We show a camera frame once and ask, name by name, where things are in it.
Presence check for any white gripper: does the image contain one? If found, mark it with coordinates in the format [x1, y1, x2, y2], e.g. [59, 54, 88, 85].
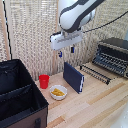
[49, 30, 84, 59]

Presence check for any dark blue book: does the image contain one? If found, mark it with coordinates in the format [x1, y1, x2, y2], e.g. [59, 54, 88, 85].
[62, 61, 86, 95]

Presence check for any white bowl with yellow food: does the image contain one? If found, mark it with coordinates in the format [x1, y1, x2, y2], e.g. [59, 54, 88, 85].
[49, 84, 69, 101]

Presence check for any grey ribbed oven tray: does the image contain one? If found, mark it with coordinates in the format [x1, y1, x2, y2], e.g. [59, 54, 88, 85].
[93, 52, 128, 76]

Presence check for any silver black toaster oven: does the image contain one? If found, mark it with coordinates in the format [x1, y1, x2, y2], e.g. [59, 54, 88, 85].
[92, 37, 128, 80]

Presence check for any red plastic cup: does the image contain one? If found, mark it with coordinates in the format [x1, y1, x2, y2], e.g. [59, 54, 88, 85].
[38, 74, 51, 90]

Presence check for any woven beige divider screen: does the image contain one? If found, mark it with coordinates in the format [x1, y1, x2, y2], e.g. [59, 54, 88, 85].
[0, 0, 128, 81]

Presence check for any thin black pole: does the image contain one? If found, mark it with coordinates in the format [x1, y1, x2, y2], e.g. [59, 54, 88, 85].
[1, 0, 13, 61]

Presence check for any black fabric storage box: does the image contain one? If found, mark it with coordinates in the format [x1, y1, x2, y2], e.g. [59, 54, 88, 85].
[0, 58, 50, 128]

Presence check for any black wire dish rack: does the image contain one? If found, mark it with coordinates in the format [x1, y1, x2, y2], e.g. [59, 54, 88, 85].
[79, 64, 112, 86]

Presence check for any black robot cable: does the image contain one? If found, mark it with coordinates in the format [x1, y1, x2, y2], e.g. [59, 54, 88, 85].
[81, 12, 128, 34]

